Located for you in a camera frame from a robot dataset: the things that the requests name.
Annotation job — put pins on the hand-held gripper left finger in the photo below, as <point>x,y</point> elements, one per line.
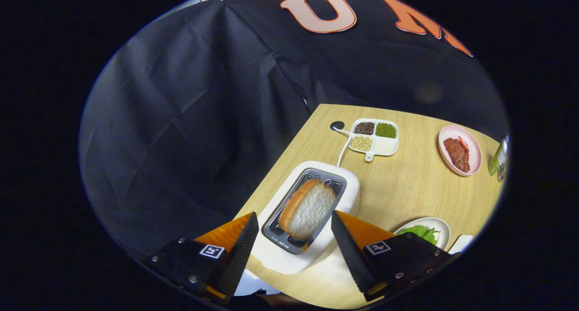
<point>239,252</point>

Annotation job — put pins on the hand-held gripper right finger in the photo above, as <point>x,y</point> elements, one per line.
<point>350,252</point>

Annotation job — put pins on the plain bread slice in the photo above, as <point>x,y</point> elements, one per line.
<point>307,209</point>

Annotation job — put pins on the green lettuce leaf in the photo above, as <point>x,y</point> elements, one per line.
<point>418,233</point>

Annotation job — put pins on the white toaster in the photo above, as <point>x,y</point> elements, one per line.
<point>348,188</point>

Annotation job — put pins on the round white plate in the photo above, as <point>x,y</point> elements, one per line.
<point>441,225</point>

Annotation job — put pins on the white square plate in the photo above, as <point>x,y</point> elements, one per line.
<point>461,243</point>

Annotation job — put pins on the white divided snack tray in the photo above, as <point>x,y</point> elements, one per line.
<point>386,145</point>

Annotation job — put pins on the black backdrop cloth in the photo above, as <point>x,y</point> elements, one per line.
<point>181,121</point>

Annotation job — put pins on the brown meat pieces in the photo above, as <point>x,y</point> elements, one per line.
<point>457,155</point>

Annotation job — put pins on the red sausage piece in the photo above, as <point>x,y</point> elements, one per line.
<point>463,143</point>

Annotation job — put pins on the pink plate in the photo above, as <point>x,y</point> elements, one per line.
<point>472,148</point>

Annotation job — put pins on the green label metal bottle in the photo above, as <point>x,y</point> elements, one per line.
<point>497,157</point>

